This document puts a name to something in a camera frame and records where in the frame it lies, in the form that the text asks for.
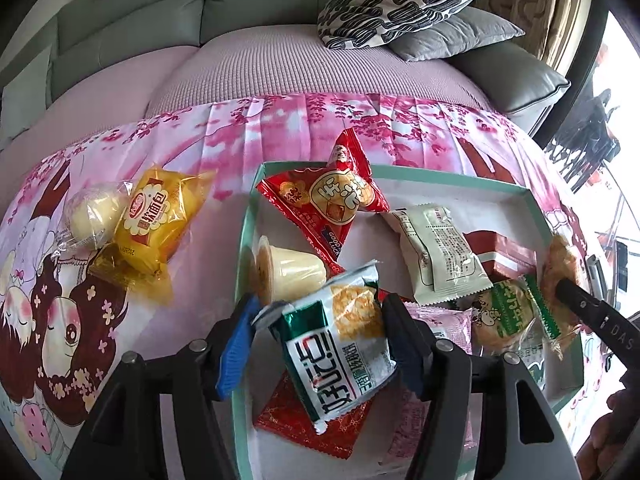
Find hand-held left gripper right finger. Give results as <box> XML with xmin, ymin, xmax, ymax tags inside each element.
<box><xmin>382</xmin><ymin>292</ymin><xmax>576</xmax><ymax>480</ymax></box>

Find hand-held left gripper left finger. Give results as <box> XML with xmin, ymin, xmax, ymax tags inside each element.
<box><xmin>60</xmin><ymin>294</ymin><xmax>261</xmax><ymax>480</ymax></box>

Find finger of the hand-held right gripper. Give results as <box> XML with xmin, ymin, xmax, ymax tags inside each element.
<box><xmin>556</xmin><ymin>277</ymin><xmax>609</xmax><ymax>324</ymax></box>

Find yellow roll cake packet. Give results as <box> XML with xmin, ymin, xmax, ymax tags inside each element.
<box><xmin>540</xmin><ymin>232</ymin><xmax>587</xmax><ymax>361</ymax></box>

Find pink packet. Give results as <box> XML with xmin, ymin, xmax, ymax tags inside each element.
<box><xmin>380</xmin><ymin>302</ymin><xmax>476</xmax><ymax>461</ymax></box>

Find clear green rice cracker packet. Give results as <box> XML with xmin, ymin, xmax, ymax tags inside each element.
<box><xmin>472</xmin><ymin>275</ymin><xmax>563</xmax><ymax>356</ymax></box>

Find green and silver packet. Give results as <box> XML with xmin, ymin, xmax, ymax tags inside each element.
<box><xmin>252</xmin><ymin>260</ymin><xmax>398</xmax><ymax>436</ymax></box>

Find dark red white-striped packet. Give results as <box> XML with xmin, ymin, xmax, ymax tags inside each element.
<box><xmin>462</xmin><ymin>230</ymin><xmax>538</xmax><ymax>281</ymax></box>

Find yellow pudding cup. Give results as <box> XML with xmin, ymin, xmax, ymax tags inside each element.
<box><xmin>252</xmin><ymin>237</ymin><xmax>328</xmax><ymax>306</ymax></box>

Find pale green packet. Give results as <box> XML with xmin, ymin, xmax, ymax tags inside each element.
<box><xmin>382</xmin><ymin>204</ymin><xmax>493</xmax><ymax>307</ymax></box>

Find red patterned packet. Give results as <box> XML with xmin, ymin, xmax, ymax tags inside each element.
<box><xmin>255</xmin><ymin>370</ymin><xmax>373</xmax><ymax>461</ymax></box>

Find teal box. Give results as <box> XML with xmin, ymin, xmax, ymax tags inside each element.
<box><xmin>232</xmin><ymin>160</ymin><xmax>586</xmax><ymax>480</ymax></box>

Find red packet with round label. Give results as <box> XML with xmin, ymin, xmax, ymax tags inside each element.
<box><xmin>256</xmin><ymin>127</ymin><xmax>391</xmax><ymax>261</ymax></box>

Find person's right hand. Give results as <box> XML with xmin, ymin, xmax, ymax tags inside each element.
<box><xmin>575</xmin><ymin>390</ymin><xmax>640</xmax><ymax>480</ymax></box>

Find printed blanket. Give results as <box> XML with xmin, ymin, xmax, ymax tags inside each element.
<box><xmin>0</xmin><ymin>91</ymin><xmax>616</xmax><ymax>480</ymax></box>

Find amber yellow bread packet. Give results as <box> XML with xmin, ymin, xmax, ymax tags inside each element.
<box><xmin>89</xmin><ymin>167</ymin><xmax>217</xmax><ymax>306</ymax></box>

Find dark hanging clothes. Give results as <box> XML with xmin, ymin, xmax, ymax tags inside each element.
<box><xmin>545</xmin><ymin>87</ymin><xmax>621</xmax><ymax>193</ymax></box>

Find clear-wrapped round cake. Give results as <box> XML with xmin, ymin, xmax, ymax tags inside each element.
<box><xmin>50</xmin><ymin>185</ymin><xmax>136</xmax><ymax>261</ymax></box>

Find pink sofa cover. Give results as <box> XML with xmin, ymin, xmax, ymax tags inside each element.
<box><xmin>0</xmin><ymin>35</ymin><xmax>493</xmax><ymax>161</ymax></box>

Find beige patterned curtain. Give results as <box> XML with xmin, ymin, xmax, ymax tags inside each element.
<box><xmin>440</xmin><ymin>0</ymin><xmax>608</xmax><ymax>76</ymax></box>

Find light grey pillow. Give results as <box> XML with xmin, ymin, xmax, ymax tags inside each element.
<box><xmin>0</xmin><ymin>45</ymin><xmax>53</xmax><ymax>141</ymax></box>

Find grey sofa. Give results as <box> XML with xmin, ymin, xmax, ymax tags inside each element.
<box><xmin>0</xmin><ymin>0</ymin><xmax>571</xmax><ymax>146</ymax></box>

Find black and white patterned pillow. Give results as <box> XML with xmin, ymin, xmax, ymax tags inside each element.
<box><xmin>317</xmin><ymin>0</ymin><xmax>492</xmax><ymax>51</ymax></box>

